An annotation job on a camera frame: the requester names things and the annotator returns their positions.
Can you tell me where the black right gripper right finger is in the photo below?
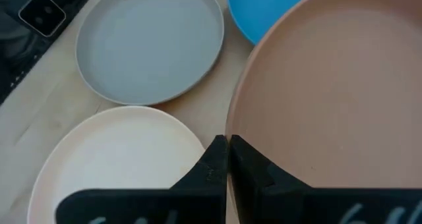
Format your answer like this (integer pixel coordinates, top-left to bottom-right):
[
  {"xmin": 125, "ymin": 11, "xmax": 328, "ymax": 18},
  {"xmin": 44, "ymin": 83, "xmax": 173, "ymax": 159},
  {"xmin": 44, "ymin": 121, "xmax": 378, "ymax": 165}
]
[{"xmin": 229, "ymin": 134, "xmax": 422, "ymax": 224}]

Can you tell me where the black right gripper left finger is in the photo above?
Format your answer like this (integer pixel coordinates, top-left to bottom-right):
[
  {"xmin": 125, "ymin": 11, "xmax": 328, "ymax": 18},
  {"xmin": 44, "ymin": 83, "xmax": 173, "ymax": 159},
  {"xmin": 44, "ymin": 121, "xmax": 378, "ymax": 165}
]
[{"xmin": 55, "ymin": 134, "xmax": 229, "ymax": 224}]

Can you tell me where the large terracotta pink plate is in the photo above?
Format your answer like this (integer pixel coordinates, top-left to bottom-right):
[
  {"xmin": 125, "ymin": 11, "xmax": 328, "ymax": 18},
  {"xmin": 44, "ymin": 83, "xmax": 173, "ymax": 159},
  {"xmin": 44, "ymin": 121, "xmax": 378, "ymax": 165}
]
[{"xmin": 225, "ymin": 0, "xmax": 422, "ymax": 224}]

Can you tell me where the cream white round plate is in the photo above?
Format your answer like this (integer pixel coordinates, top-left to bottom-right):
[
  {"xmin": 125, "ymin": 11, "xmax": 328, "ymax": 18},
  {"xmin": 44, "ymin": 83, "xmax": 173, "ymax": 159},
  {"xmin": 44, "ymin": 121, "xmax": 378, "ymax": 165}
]
[{"xmin": 27, "ymin": 105, "xmax": 206, "ymax": 224}]

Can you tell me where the grey round plate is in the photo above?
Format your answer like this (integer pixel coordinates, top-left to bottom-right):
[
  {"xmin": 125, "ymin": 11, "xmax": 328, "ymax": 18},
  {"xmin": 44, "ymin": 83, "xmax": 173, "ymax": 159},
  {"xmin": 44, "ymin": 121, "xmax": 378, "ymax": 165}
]
[{"xmin": 75, "ymin": 0, "xmax": 226, "ymax": 106}]

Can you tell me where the blue plate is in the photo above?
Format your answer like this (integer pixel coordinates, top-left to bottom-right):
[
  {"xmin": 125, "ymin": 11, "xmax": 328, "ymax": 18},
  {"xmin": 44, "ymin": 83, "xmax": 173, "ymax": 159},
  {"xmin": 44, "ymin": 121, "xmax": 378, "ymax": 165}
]
[{"xmin": 227, "ymin": 0, "xmax": 322, "ymax": 46}]

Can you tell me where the black device with white square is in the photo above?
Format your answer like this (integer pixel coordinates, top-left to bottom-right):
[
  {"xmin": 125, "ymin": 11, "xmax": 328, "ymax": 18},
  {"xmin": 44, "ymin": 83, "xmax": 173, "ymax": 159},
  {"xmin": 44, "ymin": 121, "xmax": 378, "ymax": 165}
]
[{"xmin": 0, "ymin": 0, "xmax": 100, "ymax": 105}]

